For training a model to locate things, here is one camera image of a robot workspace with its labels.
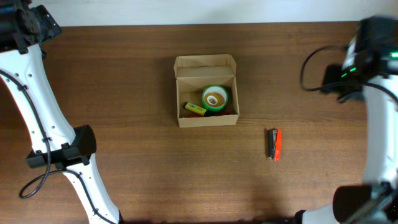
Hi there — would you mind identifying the black orange stapler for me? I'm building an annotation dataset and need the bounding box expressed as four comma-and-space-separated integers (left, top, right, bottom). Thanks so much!
268, 129, 282, 161

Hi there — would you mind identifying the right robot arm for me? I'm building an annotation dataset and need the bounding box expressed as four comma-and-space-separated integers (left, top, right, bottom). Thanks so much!
293, 16, 397, 224

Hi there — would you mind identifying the yellow blue highlighter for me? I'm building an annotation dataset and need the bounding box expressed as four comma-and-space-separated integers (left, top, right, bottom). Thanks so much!
183, 102, 214, 117

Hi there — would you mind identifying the green tape roll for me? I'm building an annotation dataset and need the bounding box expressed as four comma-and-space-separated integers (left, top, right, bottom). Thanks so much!
201, 85, 229, 113

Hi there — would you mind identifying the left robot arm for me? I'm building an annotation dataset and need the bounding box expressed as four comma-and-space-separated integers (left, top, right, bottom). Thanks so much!
1, 1, 123, 223

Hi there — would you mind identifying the orange utility knife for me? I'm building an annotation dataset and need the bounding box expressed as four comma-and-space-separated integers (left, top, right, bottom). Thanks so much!
187, 112, 231, 118

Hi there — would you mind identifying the cardboard box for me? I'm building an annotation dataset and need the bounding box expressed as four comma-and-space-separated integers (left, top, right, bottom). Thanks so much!
174, 54, 240, 128

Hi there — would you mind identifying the small yellow tape roll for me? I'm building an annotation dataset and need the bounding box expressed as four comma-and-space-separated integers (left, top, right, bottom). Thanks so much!
204, 93, 225, 107

